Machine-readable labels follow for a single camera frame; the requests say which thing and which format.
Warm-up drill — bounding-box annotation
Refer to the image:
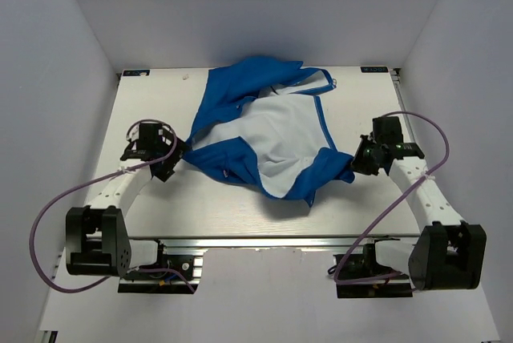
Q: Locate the blue zip-up jacket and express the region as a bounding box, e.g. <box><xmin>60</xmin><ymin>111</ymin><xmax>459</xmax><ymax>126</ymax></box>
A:
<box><xmin>185</xmin><ymin>56</ymin><xmax>355</xmax><ymax>205</ymax></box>

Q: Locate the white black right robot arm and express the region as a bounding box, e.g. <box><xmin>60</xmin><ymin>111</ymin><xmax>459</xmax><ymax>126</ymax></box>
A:
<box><xmin>351</xmin><ymin>114</ymin><xmax>487</xmax><ymax>291</ymax></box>

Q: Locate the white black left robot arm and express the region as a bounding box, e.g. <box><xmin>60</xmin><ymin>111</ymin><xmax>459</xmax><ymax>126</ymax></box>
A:
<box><xmin>66</xmin><ymin>120</ymin><xmax>189</xmax><ymax>278</ymax></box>

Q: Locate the right blue corner label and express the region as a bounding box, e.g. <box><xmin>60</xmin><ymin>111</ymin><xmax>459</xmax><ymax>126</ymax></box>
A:
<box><xmin>360</xmin><ymin>66</ymin><xmax>389</xmax><ymax>73</ymax></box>

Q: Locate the blue corner label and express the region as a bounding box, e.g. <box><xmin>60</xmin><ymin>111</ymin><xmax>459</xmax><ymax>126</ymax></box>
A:
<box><xmin>122</xmin><ymin>70</ymin><xmax>150</xmax><ymax>77</ymax></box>
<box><xmin>360</xmin><ymin>66</ymin><xmax>389</xmax><ymax>73</ymax></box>

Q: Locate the left blue corner label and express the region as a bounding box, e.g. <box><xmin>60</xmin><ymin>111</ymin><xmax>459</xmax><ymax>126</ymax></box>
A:
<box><xmin>122</xmin><ymin>70</ymin><xmax>150</xmax><ymax>77</ymax></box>

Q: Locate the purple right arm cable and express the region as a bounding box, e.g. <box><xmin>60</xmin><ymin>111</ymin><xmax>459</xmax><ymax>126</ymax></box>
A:
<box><xmin>333</xmin><ymin>111</ymin><xmax>451</xmax><ymax>293</ymax></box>

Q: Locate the aluminium front rail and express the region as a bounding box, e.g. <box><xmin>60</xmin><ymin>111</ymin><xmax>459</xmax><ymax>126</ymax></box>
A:
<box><xmin>127</xmin><ymin>233</ymin><xmax>422</xmax><ymax>248</ymax></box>

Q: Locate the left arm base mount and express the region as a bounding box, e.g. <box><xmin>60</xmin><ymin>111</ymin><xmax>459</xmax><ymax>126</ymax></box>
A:
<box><xmin>118</xmin><ymin>243</ymin><xmax>204</xmax><ymax>295</ymax></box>

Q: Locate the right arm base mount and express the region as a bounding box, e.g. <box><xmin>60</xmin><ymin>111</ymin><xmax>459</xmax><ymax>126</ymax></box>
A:
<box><xmin>336</xmin><ymin>237</ymin><xmax>416</xmax><ymax>300</ymax></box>

